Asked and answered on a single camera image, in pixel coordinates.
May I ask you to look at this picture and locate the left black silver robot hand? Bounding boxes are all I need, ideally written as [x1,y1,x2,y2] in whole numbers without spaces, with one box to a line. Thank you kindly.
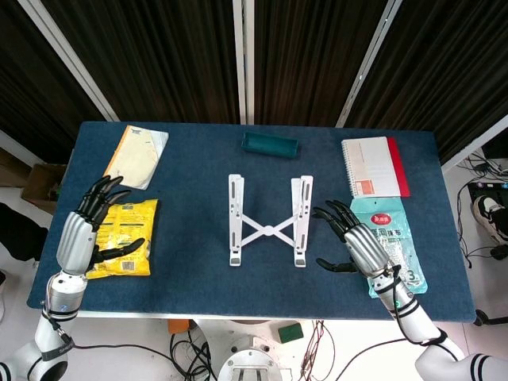
[56,175,147,278]

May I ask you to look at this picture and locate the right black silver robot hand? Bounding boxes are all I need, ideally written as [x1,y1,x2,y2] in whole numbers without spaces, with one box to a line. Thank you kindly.
[312,199,400,279]

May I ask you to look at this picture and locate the white folding laptop stand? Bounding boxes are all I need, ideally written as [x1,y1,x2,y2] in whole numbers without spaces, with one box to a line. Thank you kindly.
[227,173,315,268]

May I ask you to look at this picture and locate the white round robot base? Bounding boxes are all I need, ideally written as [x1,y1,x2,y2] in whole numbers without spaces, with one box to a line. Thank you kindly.
[217,335,293,381]

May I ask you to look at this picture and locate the light blue snack bag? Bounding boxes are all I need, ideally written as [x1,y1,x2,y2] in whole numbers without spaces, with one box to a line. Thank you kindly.
[349,196,430,299]

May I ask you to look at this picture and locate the black fabric bundle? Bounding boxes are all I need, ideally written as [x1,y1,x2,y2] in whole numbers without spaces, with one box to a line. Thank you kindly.
[0,202,49,262]

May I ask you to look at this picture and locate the yellow snack bag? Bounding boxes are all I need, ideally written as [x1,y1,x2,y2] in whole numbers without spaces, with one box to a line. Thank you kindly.
[85,198,160,279]

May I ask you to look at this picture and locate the brown cardboard box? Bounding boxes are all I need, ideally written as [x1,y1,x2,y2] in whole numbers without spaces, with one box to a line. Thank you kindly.
[20,162,68,215]

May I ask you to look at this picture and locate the red notebook cover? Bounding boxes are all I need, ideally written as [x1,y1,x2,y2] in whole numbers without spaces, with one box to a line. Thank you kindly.
[387,137,412,198]

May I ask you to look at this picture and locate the white spiral notebook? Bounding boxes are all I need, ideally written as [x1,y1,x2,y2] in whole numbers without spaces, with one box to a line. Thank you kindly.
[341,136,402,198]

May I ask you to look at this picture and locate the cream booklet with orange spine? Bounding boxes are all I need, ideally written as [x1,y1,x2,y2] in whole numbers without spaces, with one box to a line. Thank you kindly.
[102,125,170,191]

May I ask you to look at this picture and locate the green block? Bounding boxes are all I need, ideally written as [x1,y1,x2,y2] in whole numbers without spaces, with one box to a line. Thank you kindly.
[277,323,305,344]

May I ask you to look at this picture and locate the white black sneaker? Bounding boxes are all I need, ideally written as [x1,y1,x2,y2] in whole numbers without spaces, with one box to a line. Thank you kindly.
[471,194,508,244]

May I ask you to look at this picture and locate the blue fabric table mat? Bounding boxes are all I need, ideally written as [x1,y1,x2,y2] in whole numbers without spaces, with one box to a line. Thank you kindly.
[26,121,477,325]

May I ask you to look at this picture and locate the orange object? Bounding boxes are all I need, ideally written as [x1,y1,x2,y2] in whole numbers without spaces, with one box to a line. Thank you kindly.
[167,319,194,334]

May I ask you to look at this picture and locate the teal plastic tray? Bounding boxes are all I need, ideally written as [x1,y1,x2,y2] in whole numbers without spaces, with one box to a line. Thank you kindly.
[241,132,301,160]

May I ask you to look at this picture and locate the dark curtain panel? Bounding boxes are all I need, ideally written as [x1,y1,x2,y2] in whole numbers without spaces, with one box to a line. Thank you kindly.
[348,0,508,164]
[252,0,388,128]
[0,0,108,154]
[39,0,241,124]

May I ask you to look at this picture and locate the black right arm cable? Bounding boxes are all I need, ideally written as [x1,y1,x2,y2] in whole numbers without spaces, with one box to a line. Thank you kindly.
[331,264,449,381]

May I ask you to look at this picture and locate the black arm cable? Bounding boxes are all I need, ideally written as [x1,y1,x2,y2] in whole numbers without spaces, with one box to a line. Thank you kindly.
[331,264,449,381]
[39,299,179,368]

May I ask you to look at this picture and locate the black floor cables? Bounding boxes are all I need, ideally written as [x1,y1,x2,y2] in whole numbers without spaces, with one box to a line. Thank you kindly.
[169,331,217,381]
[456,152,508,271]

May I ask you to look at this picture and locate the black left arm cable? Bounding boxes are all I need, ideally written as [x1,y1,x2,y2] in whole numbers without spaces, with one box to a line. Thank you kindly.
[39,299,179,368]

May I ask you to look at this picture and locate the red brown wire bundle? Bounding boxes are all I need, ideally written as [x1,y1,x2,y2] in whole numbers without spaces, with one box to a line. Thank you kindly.
[299,319,330,381]

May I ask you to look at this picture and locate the white frame post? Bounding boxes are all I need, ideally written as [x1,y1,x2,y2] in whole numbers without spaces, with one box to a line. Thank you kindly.
[17,0,120,122]
[336,0,402,128]
[232,0,255,126]
[438,117,508,174]

